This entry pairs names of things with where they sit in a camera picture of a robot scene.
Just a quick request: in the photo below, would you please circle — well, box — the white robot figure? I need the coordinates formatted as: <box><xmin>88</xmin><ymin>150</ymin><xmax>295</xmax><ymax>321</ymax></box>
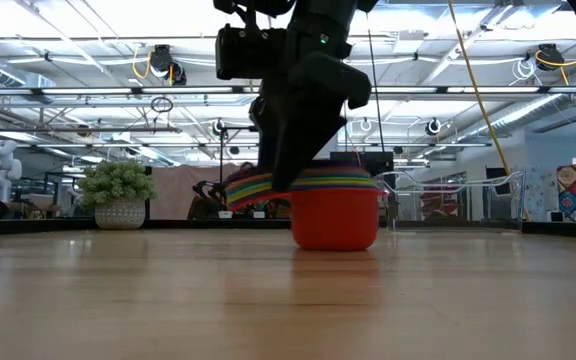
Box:
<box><xmin>0</xmin><ymin>139</ymin><xmax>24</xmax><ymax>204</ymax></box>

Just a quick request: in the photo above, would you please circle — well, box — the black hanging cable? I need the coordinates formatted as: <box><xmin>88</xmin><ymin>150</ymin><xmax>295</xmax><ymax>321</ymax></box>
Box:
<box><xmin>365</xmin><ymin>13</ymin><xmax>387</xmax><ymax>157</ymax></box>

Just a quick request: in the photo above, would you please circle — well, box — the pink partition screen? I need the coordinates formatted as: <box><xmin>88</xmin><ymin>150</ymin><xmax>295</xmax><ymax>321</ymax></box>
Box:
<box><xmin>149</xmin><ymin>164</ymin><xmax>250</xmax><ymax>222</ymax></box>

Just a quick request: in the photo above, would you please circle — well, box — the large red measuring cup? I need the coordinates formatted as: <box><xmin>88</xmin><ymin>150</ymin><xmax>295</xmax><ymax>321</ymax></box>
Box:
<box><xmin>225</xmin><ymin>187</ymin><xmax>382</xmax><ymax>252</ymax></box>

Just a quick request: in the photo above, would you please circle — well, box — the yellow hanging cable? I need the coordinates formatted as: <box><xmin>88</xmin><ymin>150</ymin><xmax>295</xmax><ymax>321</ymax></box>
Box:
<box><xmin>446</xmin><ymin>0</ymin><xmax>530</xmax><ymax>222</ymax></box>

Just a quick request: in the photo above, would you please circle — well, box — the clear plastic basket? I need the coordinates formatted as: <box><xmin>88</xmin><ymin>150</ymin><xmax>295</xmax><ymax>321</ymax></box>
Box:
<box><xmin>374</xmin><ymin>169</ymin><xmax>527</xmax><ymax>232</ymax></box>

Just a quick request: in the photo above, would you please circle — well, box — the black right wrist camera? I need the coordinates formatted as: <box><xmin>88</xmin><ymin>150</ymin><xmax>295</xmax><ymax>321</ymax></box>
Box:
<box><xmin>214</xmin><ymin>23</ymin><xmax>290</xmax><ymax>82</ymax></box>

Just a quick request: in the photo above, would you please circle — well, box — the black ceiling cord reel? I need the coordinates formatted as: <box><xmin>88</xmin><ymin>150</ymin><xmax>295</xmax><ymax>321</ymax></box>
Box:
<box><xmin>148</xmin><ymin>43</ymin><xmax>188</xmax><ymax>87</ymax></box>
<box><xmin>534</xmin><ymin>42</ymin><xmax>565</xmax><ymax>72</ymax></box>

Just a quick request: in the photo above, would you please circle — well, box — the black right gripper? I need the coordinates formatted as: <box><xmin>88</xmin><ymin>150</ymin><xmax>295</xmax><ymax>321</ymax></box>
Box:
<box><xmin>249</xmin><ymin>46</ymin><xmax>373</xmax><ymax>194</ymax></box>

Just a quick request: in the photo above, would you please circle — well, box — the green potted plant white pot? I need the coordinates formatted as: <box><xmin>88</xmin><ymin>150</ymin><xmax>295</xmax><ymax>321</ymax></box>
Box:
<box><xmin>77</xmin><ymin>159</ymin><xmax>159</xmax><ymax>231</ymax></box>

